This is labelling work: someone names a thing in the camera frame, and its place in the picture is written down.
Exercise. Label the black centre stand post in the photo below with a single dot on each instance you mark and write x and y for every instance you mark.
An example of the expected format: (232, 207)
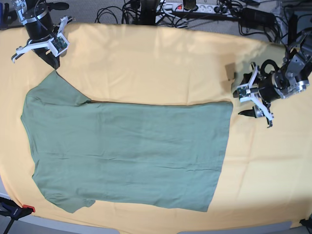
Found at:
(148, 12)

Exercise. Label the white power strip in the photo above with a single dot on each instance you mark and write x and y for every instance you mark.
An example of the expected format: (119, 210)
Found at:
(176, 7)

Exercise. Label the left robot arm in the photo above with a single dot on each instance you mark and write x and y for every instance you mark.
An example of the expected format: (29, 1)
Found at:
(292, 77)

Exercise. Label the yellow table cloth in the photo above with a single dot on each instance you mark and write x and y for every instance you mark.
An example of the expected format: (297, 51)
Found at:
(267, 172)

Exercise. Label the black clamp right corner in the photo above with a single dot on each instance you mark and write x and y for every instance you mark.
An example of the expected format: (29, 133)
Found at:
(306, 222)

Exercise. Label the green T-shirt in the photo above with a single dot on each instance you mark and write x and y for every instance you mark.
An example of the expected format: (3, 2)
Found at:
(168, 156)

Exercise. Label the blue black device top-left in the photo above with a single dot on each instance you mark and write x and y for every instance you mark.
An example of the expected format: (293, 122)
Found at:
(7, 17)

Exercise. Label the red-tipped bar clamp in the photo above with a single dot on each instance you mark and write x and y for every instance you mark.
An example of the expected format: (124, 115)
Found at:
(8, 208)

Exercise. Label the black power adapter brick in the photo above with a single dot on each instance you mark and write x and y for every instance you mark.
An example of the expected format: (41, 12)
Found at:
(251, 17)

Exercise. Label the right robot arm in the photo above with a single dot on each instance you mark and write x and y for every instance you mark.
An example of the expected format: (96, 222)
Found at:
(35, 16)

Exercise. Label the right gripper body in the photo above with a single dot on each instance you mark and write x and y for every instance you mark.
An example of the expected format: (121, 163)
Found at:
(57, 46)

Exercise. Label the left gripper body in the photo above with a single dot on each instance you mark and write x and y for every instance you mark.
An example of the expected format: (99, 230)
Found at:
(260, 91)

